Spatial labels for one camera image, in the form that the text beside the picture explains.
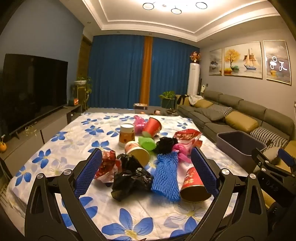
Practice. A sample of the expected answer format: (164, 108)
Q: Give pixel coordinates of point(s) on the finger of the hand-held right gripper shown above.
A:
(286, 157)
(260, 160)

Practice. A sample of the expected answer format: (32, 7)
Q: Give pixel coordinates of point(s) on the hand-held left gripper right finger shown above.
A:
(204, 171)

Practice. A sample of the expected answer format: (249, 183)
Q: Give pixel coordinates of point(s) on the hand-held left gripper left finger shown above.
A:
(89, 171)

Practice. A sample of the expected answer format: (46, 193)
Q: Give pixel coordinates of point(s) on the red paper cup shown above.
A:
(193, 183)

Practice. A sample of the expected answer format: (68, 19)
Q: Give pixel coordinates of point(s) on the red white wrapper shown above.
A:
(107, 162)

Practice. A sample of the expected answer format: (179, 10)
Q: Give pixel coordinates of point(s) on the grey plastic bin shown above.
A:
(231, 148)

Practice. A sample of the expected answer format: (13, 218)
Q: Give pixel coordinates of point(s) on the pink plastic bag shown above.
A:
(138, 125)
(181, 149)

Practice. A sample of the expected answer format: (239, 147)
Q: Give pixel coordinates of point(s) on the blue foam net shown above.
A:
(165, 178)

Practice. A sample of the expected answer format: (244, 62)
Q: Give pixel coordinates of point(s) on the red snack bag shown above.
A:
(185, 135)

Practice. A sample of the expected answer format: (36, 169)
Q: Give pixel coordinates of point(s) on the large black plastic bag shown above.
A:
(129, 180)

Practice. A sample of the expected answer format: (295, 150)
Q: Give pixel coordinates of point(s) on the small black plastic bag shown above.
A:
(165, 144)

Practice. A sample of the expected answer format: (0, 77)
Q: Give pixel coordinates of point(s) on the white orange paper cup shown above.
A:
(126, 136)

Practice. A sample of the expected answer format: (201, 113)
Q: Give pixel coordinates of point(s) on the orange kraft paper cup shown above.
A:
(136, 150)

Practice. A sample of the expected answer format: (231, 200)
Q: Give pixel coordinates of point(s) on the red instant noodle cup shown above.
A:
(152, 127)

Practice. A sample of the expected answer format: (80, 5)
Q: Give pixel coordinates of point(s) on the plump grey cushion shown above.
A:
(270, 153)

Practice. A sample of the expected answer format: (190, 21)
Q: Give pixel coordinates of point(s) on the black white houndstooth cushion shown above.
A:
(266, 135)

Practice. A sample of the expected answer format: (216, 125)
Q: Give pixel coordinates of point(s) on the blue floral tablecloth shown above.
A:
(76, 139)

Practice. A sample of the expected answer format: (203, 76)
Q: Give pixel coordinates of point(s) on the large yellow cushion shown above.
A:
(240, 121)

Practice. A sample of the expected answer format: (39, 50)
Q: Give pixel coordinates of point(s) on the grey sectional sofa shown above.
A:
(249, 106)

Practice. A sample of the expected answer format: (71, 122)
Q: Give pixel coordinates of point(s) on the flat grey cushion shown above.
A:
(209, 114)

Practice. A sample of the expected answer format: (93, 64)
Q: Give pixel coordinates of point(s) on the grey television cabinet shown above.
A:
(53, 125)

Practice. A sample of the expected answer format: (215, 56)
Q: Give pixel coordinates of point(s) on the black white diamond cushion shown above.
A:
(220, 109)

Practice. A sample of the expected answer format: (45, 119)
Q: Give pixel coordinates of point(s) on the small yellow cushion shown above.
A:
(202, 103)

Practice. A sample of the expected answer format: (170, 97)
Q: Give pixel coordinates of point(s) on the yellow ribbon scraps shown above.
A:
(30, 131)

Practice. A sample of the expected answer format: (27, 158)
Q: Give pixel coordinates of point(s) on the white cloth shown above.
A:
(195, 98)

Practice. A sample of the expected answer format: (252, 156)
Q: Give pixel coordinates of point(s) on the black garment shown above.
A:
(181, 99)

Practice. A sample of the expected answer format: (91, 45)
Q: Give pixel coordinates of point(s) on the potted plant dark green pot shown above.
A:
(167, 98)

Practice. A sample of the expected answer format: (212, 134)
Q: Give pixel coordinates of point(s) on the white stick vacuum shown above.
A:
(203, 89)

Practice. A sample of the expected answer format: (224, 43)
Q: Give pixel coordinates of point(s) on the trailing plant white pot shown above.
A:
(81, 83)

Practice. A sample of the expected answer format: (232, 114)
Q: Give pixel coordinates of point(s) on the orange fruit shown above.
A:
(2, 147)

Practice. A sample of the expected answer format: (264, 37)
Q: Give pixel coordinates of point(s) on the white tower air conditioner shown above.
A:
(193, 78)

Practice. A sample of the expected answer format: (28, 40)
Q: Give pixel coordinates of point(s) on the framed painting with reflection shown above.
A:
(276, 62)

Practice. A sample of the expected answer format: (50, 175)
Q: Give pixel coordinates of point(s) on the black television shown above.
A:
(30, 92)

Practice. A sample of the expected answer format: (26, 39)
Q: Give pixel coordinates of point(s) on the blue curtain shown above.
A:
(173, 74)
(115, 74)

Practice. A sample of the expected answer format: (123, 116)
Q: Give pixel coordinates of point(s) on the sailboat framed painting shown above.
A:
(242, 60)

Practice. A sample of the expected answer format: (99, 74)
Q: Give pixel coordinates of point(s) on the small grey framed painting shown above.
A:
(215, 62)

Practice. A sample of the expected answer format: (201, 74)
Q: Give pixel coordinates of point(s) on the flower bouquet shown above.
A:
(195, 56)

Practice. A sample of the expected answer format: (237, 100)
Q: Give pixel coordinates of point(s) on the orange curtain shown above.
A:
(146, 69)

